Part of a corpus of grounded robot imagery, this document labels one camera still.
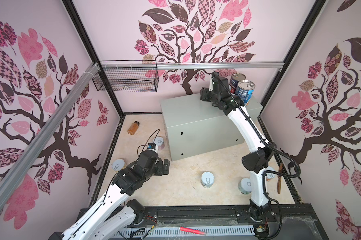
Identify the aluminium rail left wall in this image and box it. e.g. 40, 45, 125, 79
0, 63, 100, 211

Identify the black mounting rail base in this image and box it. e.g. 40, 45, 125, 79
125, 204, 328, 240

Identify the black wire basket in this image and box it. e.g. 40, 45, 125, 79
93, 60, 159, 93

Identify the yellow label can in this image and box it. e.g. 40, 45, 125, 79
112, 159, 126, 172

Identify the grey metal cabinet box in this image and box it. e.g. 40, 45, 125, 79
160, 92, 264, 162

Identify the wooden handled knife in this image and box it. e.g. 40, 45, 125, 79
277, 163, 283, 195

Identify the white slotted cable duct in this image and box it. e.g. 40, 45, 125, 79
111, 226, 255, 240

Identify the teal can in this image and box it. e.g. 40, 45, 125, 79
201, 172, 214, 188
238, 178, 252, 195

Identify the blue label tall can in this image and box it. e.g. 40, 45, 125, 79
234, 80, 255, 106

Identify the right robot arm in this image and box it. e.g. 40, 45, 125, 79
200, 72, 301, 222

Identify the pink can near cabinet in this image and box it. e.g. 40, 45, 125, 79
154, 137, 165, 151

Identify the la sicilia tomato can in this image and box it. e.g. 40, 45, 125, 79
229, 73, 246, 94

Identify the aluminium rail back wall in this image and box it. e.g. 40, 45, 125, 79
101, 61, 284, 70

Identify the orange spice jar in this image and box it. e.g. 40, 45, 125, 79
128, 121, 140, 135

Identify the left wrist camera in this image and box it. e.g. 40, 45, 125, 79
147, 143, 157, 151

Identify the orange label can right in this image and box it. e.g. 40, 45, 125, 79
266, 166, 275, 181

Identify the aluminium rail wall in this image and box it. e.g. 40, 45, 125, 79
0, 63, 100, 211
101, 61, 284, 70

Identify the pink marker pen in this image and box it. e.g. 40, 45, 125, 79
179, 227, 206, 236

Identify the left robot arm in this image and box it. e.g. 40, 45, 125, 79
49, 150, 170, 240

